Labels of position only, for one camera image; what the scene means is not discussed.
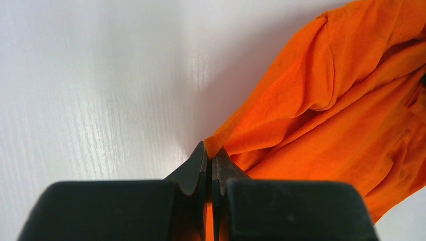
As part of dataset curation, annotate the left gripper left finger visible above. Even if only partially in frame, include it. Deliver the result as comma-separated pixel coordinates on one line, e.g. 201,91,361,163
18,142,208,240

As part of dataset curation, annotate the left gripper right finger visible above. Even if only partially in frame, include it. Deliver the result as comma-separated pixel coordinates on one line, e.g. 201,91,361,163
211,149,378,240

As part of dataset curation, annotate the orange t shirt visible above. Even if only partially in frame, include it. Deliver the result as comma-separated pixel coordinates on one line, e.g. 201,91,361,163
204,1,425,223

